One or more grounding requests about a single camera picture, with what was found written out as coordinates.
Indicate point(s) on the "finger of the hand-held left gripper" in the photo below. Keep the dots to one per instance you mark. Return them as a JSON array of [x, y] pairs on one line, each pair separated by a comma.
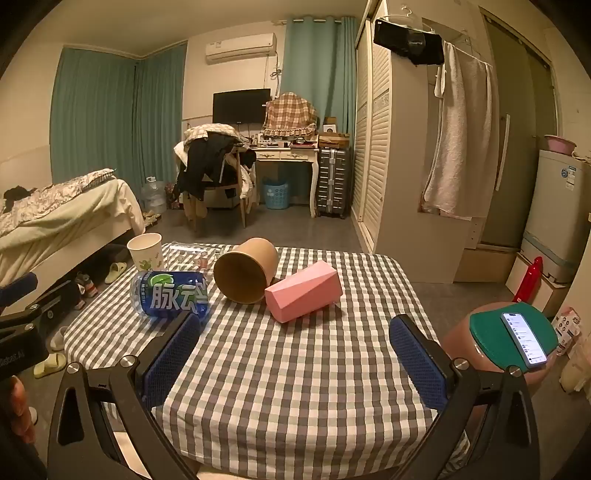
[[18, 286], [44, 310]]

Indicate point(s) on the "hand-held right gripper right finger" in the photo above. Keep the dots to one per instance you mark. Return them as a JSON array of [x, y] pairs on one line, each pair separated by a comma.
[[418, 364]]

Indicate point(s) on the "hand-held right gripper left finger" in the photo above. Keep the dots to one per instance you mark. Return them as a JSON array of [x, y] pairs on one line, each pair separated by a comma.
[[170, 356]]

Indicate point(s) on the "pink faceted cup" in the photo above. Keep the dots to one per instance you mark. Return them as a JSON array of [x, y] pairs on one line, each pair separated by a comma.
[[304, 291]]

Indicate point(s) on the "white paper cup green print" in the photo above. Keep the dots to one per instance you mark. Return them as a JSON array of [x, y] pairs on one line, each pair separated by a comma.
[[144, 251]]

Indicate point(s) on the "brown paper cup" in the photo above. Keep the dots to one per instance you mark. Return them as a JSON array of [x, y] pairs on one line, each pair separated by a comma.
[[244, 272]]

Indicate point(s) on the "person's left hand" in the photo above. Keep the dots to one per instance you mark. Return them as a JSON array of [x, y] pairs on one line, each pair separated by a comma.
[[19, 406]]

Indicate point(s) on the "white slipper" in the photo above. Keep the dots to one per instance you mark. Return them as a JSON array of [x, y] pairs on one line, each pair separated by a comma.
[[59, 338]]

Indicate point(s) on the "yellow slipper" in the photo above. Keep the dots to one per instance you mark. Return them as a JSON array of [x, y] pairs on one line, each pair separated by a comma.
[[115, 272], [51, 364]]

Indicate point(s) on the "sneakers pair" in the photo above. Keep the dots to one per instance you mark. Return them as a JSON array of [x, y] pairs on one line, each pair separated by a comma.
[[87, 285]]

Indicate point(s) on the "blue drink bottle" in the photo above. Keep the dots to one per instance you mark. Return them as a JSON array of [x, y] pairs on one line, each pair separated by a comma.
[[171, 295]]

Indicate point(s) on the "brown stool green cushion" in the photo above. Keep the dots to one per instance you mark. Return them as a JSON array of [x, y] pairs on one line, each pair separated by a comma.
[[489, 337]]

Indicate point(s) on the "bed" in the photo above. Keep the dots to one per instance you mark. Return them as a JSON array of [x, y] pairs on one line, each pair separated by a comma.
[[69, 221]]

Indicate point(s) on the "dark cloth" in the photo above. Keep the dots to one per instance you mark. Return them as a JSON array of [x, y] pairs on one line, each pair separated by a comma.
[[18, 196]]

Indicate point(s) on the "floral blanket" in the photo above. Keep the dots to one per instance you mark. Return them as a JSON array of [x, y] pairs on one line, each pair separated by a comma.
[[51, 198]]

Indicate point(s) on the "clear plastic bag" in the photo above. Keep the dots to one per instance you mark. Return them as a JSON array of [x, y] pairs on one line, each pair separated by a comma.
[[194, 256]]

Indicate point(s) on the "smartphone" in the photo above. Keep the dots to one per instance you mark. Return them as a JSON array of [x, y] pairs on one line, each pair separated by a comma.
[[524, 339]]

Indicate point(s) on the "grey checkered tablecloth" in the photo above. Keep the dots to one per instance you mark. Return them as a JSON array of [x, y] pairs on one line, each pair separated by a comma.
[[300, 378]]

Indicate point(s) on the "red fire extinguisher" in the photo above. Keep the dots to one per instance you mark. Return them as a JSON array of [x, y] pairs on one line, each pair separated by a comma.
[[530, 279]]

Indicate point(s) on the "printed cardboard box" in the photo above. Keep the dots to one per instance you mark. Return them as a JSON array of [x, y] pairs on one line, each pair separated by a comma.
[[567, 330]]

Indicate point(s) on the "clear water jug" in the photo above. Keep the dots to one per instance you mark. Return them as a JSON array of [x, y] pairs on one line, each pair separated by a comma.
[[152, 196]]

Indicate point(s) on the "wooden chair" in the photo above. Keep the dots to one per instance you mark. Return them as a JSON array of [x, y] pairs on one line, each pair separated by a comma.
[[240, 203]]

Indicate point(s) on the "teal window curtain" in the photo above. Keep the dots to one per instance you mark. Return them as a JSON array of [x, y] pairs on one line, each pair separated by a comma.
[[92, 115], [318, 60], [159, 115]]

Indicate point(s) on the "blue plastic basket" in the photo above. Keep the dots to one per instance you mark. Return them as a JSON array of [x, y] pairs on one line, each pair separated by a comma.
[[276, 194]]

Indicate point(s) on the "black jacket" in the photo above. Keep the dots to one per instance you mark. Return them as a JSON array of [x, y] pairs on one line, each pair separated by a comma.
[[203, 161]]

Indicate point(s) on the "grey suitcase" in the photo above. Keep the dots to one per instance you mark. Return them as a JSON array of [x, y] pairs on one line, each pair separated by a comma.
[[333, 182]]

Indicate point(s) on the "white louvred wardrobe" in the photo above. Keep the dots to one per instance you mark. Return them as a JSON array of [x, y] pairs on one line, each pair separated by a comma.
[[383, 161]]

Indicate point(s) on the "small white fridge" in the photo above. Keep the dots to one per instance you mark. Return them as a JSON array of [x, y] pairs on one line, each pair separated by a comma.
[[554, 207]]

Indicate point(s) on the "white hanging towel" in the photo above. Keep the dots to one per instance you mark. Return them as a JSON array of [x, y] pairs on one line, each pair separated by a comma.
[[457, 138]]

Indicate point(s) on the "white desk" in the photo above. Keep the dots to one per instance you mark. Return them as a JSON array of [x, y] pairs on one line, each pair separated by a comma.
[[284, 157]]

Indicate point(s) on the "wooden box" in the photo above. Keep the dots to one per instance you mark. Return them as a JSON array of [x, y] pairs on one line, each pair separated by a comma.
[[333, 138]]

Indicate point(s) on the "green glass door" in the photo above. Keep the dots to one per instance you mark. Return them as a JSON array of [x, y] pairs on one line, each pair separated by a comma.
[[517, 138]]

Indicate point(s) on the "black television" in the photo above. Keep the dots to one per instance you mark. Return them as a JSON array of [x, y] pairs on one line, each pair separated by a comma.
[[240, 106]]

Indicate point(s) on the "pink plastic basin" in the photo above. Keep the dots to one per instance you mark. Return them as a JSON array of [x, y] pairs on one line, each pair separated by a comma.
[[560, 144]]

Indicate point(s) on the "plaid cloth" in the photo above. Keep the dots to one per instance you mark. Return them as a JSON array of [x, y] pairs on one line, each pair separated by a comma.
[[288, 113]]

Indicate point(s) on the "white air conditioner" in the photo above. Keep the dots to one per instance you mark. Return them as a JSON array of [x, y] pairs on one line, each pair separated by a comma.
[[240, 48]]

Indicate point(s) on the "black hanging garment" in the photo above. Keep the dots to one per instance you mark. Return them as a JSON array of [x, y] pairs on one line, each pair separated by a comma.
[[406, 39]]

